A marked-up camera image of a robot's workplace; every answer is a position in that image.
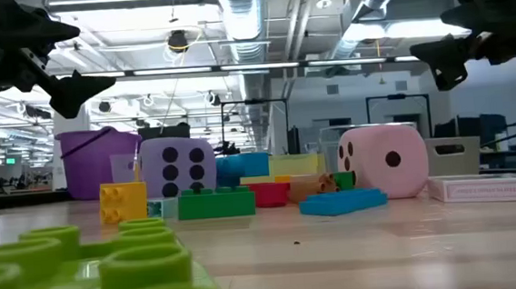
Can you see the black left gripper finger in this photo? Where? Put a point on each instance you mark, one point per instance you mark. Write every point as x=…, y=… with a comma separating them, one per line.
x=76, y=91
x=26, y=26

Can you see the pink foam dice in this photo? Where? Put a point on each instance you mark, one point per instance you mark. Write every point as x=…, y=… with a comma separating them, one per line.
x=410, y=175

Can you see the lavender foam dice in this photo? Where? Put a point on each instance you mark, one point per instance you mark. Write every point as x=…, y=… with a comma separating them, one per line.
x=181, y=150

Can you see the long blue toy block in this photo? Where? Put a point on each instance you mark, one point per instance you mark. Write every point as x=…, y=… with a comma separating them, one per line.
x=341, y=202

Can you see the long green toy block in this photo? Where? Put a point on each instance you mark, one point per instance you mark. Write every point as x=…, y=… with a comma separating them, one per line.
x=216, y=205

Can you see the orange toy block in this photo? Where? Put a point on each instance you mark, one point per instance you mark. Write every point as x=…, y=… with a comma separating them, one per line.
x=309, y=187

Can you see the black background robot arm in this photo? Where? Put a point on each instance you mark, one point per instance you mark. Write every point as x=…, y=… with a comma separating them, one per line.
x=227, y=147

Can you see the white building pillar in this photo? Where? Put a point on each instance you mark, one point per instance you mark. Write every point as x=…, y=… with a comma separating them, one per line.
x=72, y=123

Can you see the purple plastic bucket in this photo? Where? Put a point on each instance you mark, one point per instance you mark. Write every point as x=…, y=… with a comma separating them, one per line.
x=86, y=165

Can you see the green exit sign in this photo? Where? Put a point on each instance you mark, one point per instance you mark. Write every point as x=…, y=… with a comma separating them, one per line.
x=10, y=160

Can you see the black computer monitor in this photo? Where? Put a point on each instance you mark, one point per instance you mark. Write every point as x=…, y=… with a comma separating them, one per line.
x=163, y=132

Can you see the dark blue equipment cart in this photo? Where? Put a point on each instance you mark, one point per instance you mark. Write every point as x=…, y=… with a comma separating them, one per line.
x=508, y=145

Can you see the grey storage basket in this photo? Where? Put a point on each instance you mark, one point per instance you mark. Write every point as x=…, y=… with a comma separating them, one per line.
x=452, y=163

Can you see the yellow toy block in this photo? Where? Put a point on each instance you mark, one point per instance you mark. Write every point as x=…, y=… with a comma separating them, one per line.
x=256, y=180
x=123, y=204

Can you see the light blue toy block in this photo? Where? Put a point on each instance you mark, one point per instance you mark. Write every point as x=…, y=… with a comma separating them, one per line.
x=162, y=208

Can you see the small green toy block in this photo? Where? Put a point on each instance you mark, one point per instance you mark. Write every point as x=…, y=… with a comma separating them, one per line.
x=344, y=180

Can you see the black overhead light bar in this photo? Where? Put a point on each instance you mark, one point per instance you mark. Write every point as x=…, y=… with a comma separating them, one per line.
x=257, y=66

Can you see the lime green toy block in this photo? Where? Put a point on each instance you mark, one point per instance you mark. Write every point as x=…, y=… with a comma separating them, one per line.
x=143, y=266

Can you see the red toy block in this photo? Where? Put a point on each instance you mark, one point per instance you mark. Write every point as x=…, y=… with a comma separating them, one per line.
x=269, y=194

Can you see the black ceiling camera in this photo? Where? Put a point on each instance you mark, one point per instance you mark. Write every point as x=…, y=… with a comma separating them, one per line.
x=178, y=41

